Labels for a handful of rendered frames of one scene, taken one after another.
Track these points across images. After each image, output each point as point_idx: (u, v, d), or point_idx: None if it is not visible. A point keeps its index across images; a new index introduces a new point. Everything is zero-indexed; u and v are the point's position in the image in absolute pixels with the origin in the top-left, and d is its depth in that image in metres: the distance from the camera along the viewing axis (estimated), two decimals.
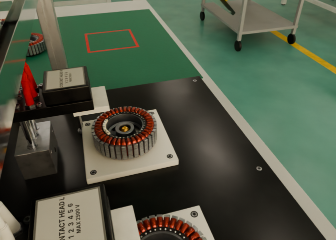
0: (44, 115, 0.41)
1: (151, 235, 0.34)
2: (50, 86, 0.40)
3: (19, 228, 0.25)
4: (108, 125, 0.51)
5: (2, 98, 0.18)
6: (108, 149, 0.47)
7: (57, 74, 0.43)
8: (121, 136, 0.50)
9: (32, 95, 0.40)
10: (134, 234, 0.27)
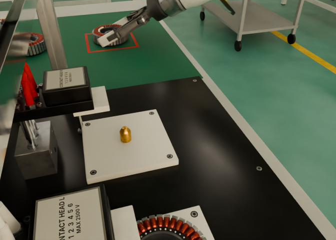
0: (44, 115, 0.41)
1: (151, 235, 0.34)
2: (50, 86, 0.40)
3: (19, 228, 0.25)
4: (103, 30, 0.96)
5: (2, 98, 0.18)
6: (95, 37, 0.92)
7: (57, 74, 0.43)
8: None
9: (32, 95, 0.40)
10: (134, 234, 0.27)
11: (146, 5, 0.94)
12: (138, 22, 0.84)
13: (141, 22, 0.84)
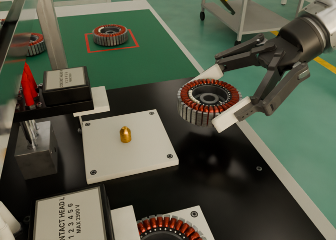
0: (44, 115, 0.41)
1: (151, 235, 0.34)
2: (50, 86, 0.40)
3: (19, 228, 0.25)
4: (103, 30, 0.96)
5: (2, 98, 0.18)
6: (95, 37, 0.92)
7: (57, 74, 0.43)
8: None
9: (32, 95, 0.40)
10: (134, 234, 0.27)
11: (254, 39, 0.54)
12: (297, 76, 0.45)
13: (304, 76, 0.45)
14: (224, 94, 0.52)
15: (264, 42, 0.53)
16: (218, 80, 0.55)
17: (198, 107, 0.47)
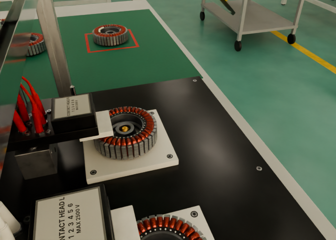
0: (53, 141, 0.44)
1: (151, 235, 0.34)
2: (58, 114, 0.43)
3: (19, 228, 0.25)
4: (103, 30, 0.96)
5: (2, 98, 0.18)
6: (95, 37, 0.92)
7: (64, 102, 0.46)
8: None
9: (41, 123, 0.43)
10: (134, 234, 0.27)
11: None
12: None
13: None
14: (141, 123, 0.52)
15: None
16: (140, 108, 0.54)
17: (106, 139, 0.47)
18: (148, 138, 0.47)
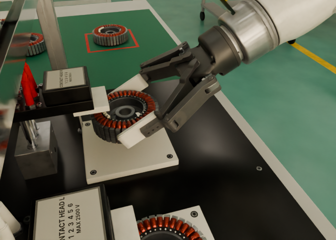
0: (44, 115, 0.41)
1: (151, 235, 0.34)
2: (50, 86, 0.40)
3: (19, 228, 0.25)
4: (103, 30, 0.96)
5: (2, 98, 0.18)
6: (95, 37, 0.92)
7: (57, 74, 0.43)
8: None
9: (32, 95, 0.40)
10: (134, 234, 0.27)
11: (209, 93, 0.43)
12: (179, 53, 0.52)
13: (182, 47, 0.52)
14: (142, 107, 0.49)
15: None
16: (141, 92, 0.52)
17: (105, 122, 0.45)
18: None
